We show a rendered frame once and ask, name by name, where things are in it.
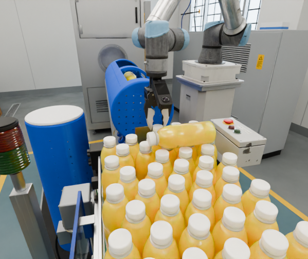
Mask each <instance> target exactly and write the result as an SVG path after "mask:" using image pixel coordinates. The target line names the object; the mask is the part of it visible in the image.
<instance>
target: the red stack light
mask: <svg viewBox="0 0 308 259"><path fill-rule="evenodd" d="M24 141H25V140H24V136H23V133H22V129H21V126H20V124H19V123H18V125H17V126H16V127H14V128H12V129H9V130H7V131H3V132H0V153H3V152H7V151H11V150H13V149H16V148H18V147H19V146H21V145H22V144H23V143H24Z"/></svg>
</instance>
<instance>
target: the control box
mask: <svg viewBox="0 0 308 259"><path fill-rule="evenodd" d="M224 119H231V120H233V123H230V124H227V123H225V122H224ZM210 121H211V122H212V123H213V124H214V126H215V130H216V138H215V141H214V142H215V146H216V148H217V151H218V152H219V153H220V154H221V155H223V154H224V153H227V152H229V153H234V154H236V155H237V157H238V158H237V167H238V168H240V167H247V166H251V165H257V164H260V163H261V159H262V155H263V151H264V147H265V144H266V140H267V139H266V138H264V137H263V136H261V135H259V134H258V133H256V132H255V131H253V130H251V129H250V128H248V127H247V126H245V125H243V124H242V123H240V122H239V121H237V120H236V119H234V118H222V119H211V120H210ZM229 125H234V126H235V128H234V129H229V128H228V127H229ZM241 127H242V128H241ZM235 129H239V130H240V131H241V132H240V133H235V132H234V130H235Z"/></svg>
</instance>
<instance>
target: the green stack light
mask: <svg viewBox="0 0 308 259"><path fill-rule="evenodd" d="M30 162H31V161H30V157H29V154H28V150H27V147H26V143H25V142H24V143H23V144H22V145H21V146H19V147H18V148H16V149H13V150H11V151H7V152H3V153H0V175H10V174H14V173H17V172H20V171H22V170H23V169H25V168H26V167H28V166H29V165H30Z"/></svg>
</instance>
